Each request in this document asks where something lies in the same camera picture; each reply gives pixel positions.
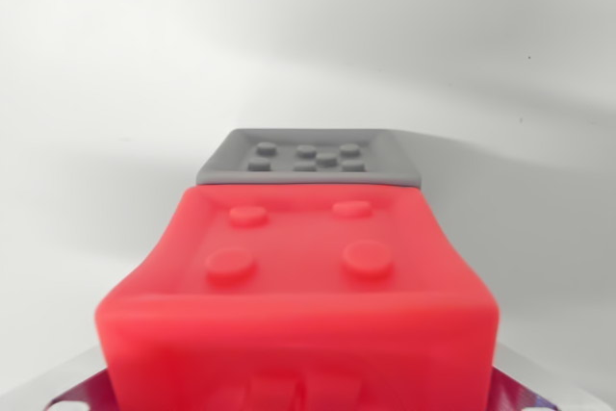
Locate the black-padded silver gripper right finger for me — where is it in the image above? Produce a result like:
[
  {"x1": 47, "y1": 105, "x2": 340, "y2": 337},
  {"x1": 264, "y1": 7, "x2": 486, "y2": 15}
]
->
[{"x1": 487, "y1": 342, "x2": 587, "y2": 411}]

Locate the black-padded silver gripper left finger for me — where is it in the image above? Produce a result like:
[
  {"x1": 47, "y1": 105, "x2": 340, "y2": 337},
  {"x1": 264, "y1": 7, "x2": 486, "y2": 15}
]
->
[{"x1": 0, "y1": 347, "x2": 116, "y2": 411}]

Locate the red studded cube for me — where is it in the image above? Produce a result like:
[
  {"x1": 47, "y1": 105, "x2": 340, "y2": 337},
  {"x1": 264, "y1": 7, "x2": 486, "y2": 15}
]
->
[{"x1": 93, "y1": 184, "x2": 500, "y2": 411}]

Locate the grey studded cube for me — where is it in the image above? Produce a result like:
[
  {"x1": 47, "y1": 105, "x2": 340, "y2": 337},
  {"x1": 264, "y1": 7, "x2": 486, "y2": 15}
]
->
[{"x1": 196, "y1": 127, "x2": 422, "y2": 189}]

